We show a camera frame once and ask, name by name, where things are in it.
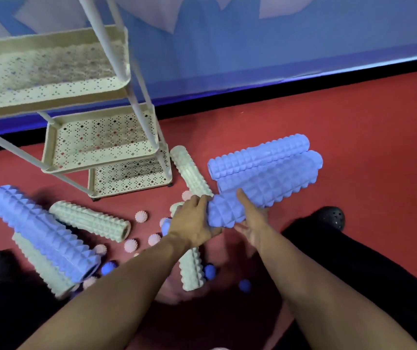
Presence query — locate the person's right hand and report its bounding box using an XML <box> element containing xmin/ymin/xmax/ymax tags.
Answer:
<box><xmin>234</xmin><ymin>189</ymin><xmax>271</xmax><ymax>249</ymax></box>

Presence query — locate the person's left hand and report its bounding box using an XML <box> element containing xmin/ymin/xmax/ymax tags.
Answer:
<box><xmin>166</xmin><ymin>195</ymin><xmax>224</xmax><ymax>249</ymax></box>

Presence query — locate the blue pyramid-textured foam roller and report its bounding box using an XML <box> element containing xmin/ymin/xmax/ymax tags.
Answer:
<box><xmin>207</xmin><ymin>150</ymin><xmax>323</xmax><ymax>229</ymax></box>
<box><xmin>0</xmin><ymin>184</ymin><xmax>102</xmax><ymax>283</ymax></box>

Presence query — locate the person's right forearm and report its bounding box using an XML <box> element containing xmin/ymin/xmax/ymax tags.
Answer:
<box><xmin>251</xmin><ymin>229</ymin><xmax>417</xmax><ymax>350</ymax></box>

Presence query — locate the person's left forearm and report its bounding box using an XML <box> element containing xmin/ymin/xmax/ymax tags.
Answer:
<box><xmin>18</xmin><ymin>233</ymin><xmax>202</xmax><ymax>350</ymax></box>

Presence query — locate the cream ridged foam roller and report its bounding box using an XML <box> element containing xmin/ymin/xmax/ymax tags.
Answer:
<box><xmin>169</xmin><ymin>145</ymin><xmax>215</xmax><ymax>198</ymax></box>
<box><xmin>12</xmin><ymin>232</ymin><xmax>80</xmax><ymax>299</ymax></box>
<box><xmin>169</xmin><ymin>202</ymin><xmax>205</xmax><ymax>292</ymax></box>
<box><xmin>49</xmin><ymin>201</ymin><xmax>132</xmax><ymax>243</ymax></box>

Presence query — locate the blue fine-grid foam roller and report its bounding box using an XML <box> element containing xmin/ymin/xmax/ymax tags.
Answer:
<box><xmin>207</xmin><ymin>133</ymin><xmax>310</xmax><ymax>180</ymax></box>

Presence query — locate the person's right black clog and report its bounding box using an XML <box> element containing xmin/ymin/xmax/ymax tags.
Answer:
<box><xmin>310</xmin><ymin>206</ymin><xmax>346</xmax><ymax>232</ymax></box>

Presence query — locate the cream perforated cart tray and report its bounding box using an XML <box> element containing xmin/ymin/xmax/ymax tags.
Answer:
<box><xmin>0</xmin><ymin>25</ymin><xmax>133</xmax><ymax>123</ymax></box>
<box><xmin>41</xmin><ymin>103</ymin><xmax>160</xmax><ymax>175</ymax></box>
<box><xmin>87</xmin><ymin>142</ymin><xmax>173</xmax><ymax>199</ymax></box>

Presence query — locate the person's right trouser leg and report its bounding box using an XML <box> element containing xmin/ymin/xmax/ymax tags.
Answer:
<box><xmin>274</xmin><ymin>215</ymin><xmax>417</xmax><ymax>350</ymax></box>

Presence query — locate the person's trouser leg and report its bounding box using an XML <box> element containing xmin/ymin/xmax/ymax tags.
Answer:
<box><xmin>274</xmin><ymin>215</ymin><xmax>417</xmax><ymax>350</ymax></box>
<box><xmin>0</xmin><ymin>279</ymin><xmax>71</xmax><ymax>350</ymax></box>

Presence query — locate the person's left trouser leg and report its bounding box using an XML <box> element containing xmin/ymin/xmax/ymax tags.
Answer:
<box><xmin>0</xmin><ymin>279</ymin><xmax>71</xmax><ymax>350</ymax></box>

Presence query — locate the white metal cart frame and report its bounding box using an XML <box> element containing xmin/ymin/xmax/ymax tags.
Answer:
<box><xmin>0</xmin><ymin>0</ymin><xmax>174</xmax><ymax>201</ymax></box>

